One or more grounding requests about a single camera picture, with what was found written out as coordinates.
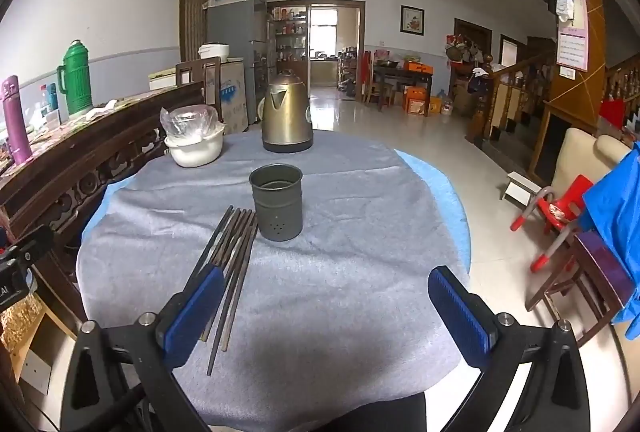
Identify dark chopstick five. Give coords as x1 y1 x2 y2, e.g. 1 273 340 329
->
206 210 257 377

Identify dark chopstick six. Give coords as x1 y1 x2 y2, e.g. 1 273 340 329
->
220 214 257 352

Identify dark chopstick two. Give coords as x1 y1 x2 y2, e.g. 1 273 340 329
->
212 208 242 266

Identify dark chopstick four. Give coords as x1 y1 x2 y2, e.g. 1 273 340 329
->
200 209 255 348

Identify dark chopstick one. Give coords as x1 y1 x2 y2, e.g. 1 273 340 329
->
184 206 234 289

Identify dark chopstick three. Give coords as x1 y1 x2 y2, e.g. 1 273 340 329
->
218 209 250 270

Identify blue table cover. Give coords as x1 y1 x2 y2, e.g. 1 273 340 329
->
80 149 472 272

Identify dark carved wooden sideboard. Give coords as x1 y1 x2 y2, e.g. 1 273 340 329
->
1 82 205 322

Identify grey table cloth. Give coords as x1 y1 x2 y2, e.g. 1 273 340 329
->
76 131 468 431

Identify purple thermos bottle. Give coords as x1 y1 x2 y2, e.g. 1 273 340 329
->
1 76 32 166

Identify purple wooden stool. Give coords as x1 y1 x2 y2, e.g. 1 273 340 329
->
525 230 634 348

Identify red plastic child chair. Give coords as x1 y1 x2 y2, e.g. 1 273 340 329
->
510 174 593 273

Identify small white step stool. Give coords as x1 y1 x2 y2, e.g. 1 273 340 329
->
500 171 541 207

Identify grey metal utensil holder cup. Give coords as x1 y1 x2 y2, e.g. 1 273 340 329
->
248 163 303 241

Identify white plastic bowl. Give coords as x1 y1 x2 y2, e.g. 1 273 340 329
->
164 123 226 168

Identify blue plastic tarp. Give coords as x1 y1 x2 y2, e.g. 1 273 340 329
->
582 142 640 340

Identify green thermos flask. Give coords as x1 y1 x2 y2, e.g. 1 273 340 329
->
56 40 93 117

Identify cream sofa armchair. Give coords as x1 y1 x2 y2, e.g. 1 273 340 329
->
551 128 630 195

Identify clear plastic bag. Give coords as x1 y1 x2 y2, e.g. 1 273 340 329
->
160 104 224 145

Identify wooden staircase railing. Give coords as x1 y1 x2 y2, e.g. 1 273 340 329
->
465 52 553 147

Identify white chest freezer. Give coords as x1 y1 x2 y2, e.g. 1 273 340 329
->
147 56 250 135

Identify brass electric kettle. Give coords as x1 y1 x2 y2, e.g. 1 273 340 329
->
258 71 314 154

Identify dark wooden side table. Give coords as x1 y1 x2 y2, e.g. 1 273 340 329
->
372 62 434 117

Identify dark wooden chair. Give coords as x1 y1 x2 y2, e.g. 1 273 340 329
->
175 57 224 122

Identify white rice cooker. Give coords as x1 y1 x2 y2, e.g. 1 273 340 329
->
198 43 230 62

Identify grey refrigerator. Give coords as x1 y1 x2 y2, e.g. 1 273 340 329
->
202 0 268 124

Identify framed wall picture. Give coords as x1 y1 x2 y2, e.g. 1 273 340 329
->
400 5 425 36

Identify wall calendar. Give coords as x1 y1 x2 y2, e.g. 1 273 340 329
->
555 0 589 71

